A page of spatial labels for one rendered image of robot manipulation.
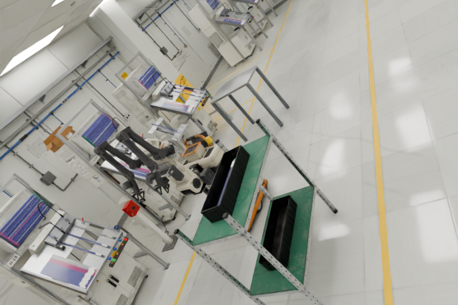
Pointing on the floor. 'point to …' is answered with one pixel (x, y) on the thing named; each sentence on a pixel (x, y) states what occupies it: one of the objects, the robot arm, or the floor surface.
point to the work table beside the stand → (251, 91)
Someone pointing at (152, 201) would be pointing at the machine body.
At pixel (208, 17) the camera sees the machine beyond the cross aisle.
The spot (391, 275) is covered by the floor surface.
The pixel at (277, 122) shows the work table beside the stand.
